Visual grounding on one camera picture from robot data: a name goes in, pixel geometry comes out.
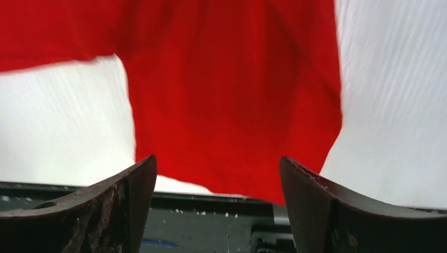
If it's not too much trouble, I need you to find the red t shirt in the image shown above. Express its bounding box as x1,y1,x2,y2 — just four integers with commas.
1,1,342,204

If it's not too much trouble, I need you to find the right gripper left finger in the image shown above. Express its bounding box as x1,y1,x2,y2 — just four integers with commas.
1,155,157,252

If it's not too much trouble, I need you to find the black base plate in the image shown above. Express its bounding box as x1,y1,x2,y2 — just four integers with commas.
0,181,447,253

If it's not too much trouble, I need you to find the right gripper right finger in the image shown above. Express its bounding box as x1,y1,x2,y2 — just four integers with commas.
279,157,446,252

